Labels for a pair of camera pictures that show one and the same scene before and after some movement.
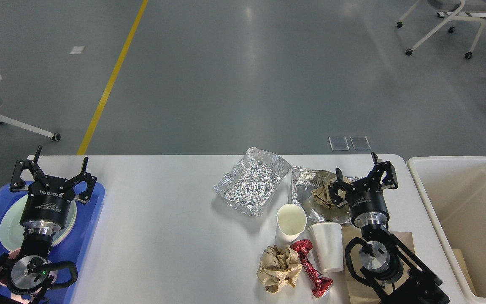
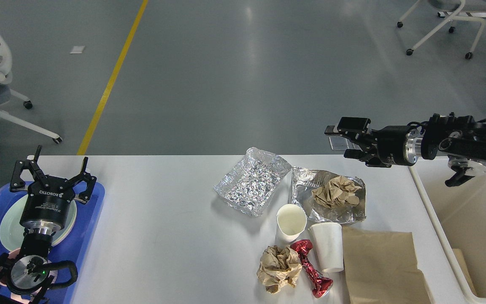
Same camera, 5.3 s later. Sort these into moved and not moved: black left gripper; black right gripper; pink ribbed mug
Moved: black right gripper
Not moved: pink ribbed mug; black left gripper
